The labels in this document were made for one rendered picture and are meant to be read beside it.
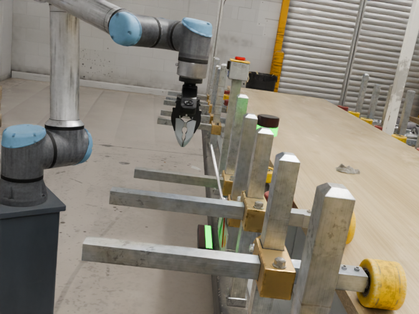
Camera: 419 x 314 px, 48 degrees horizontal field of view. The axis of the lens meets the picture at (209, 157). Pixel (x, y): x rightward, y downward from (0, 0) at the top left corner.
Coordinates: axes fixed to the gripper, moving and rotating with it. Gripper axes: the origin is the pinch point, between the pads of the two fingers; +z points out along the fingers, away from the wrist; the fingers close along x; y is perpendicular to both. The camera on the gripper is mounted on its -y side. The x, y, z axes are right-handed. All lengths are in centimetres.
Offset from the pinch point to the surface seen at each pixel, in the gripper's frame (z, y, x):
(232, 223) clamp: 13.4, -26.5, -14.9
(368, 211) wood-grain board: 7, -25, -51
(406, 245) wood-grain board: 7, -45, -52
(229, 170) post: 8.5, 5.7, -16.2
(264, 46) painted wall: -20, 770, -152
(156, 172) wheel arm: 11.2, 2.5, 7.1
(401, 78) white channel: -23, 111, -116
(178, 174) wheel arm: 10.9, 2.3, 0.0
